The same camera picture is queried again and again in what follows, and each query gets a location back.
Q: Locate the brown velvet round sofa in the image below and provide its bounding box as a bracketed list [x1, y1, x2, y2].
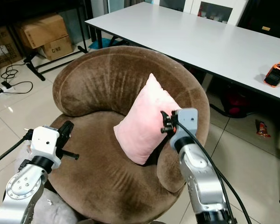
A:
[49, 45, 210, 224]

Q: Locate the red black bag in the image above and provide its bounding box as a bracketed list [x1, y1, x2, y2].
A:
[218, 88, 253, 118]

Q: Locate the pink square pillow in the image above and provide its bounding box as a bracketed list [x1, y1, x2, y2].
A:
[113, 73, 182, 166]

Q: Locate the long white table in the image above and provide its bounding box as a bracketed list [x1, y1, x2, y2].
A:
[85, 2, 280, 104]

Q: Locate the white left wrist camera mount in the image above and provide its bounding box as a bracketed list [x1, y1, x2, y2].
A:
[29, 126, 64, 162]

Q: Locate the white glass door cabinet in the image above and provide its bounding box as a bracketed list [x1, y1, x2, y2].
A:
[152, 0, 249, 25]

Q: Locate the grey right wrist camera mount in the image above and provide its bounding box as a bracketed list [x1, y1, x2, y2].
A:
[171, 108, 199, 150]

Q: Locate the black metal rack frame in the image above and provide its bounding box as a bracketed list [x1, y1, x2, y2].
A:
[23, 0, 89, 81]

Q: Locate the dark printed cardboard box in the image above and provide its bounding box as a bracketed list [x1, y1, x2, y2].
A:
[0, 26, 25, 69]

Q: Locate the black floor power cable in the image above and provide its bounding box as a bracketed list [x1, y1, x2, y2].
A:
[0, 64, 35, 94]

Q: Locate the small printed cardboard box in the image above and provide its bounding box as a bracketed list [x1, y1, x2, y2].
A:
[42, 36, 75, 61]

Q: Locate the large plain cardboard box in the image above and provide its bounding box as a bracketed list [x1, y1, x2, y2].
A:
[16, 13, 70, 50]

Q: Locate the teal floor mat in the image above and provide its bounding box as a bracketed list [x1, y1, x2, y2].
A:
[89, 37, 129, 50]

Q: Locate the red snack packet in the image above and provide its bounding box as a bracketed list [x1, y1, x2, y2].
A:
[255, 119, 273, 139]

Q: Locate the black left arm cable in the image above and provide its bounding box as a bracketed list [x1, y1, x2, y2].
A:
[0, 130, 36, 168]

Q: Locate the orange black device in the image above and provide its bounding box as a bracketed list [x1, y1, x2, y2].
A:
[264, 61, 280, 88]

